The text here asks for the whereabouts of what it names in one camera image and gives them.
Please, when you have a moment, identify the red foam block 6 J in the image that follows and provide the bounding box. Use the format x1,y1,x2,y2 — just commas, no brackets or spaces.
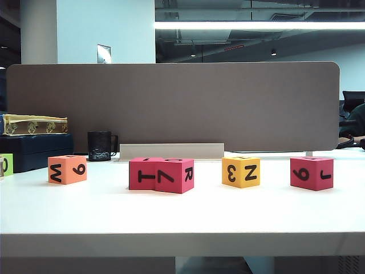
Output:
290,156,334,191

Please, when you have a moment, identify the red foam block 7 R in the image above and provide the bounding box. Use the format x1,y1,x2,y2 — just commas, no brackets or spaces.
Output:
155,158,195,195

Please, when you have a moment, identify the black mug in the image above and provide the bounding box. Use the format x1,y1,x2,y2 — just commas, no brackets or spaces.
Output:
87,131,119,162

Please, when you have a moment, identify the yellow ornate box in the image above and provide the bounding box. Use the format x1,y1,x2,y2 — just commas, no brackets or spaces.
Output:
0,113,69,136

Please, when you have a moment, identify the person in dark green jacket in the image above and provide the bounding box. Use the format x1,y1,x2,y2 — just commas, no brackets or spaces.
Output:
338,102,365,138

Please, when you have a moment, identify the dark blue box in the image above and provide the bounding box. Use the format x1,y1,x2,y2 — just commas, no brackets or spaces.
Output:
0,132,74,174

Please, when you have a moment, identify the red foam block letter T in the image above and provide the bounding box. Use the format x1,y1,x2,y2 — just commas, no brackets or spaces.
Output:
128,156,165,191

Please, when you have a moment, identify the yellow foam block 3 N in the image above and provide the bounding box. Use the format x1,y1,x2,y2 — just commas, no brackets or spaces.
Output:
221,156,261,189

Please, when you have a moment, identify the silver wall sign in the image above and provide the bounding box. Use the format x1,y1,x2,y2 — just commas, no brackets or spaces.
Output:
96,43,112,64

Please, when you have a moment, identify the orange foam block M 6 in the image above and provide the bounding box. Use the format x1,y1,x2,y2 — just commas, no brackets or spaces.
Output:
47,155,87,186

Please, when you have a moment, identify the green foam block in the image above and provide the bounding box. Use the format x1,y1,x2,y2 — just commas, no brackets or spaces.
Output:
0,153,14,176

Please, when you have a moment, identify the brown desk divider panel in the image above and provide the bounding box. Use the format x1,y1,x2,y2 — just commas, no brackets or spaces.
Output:
6,61,341,152

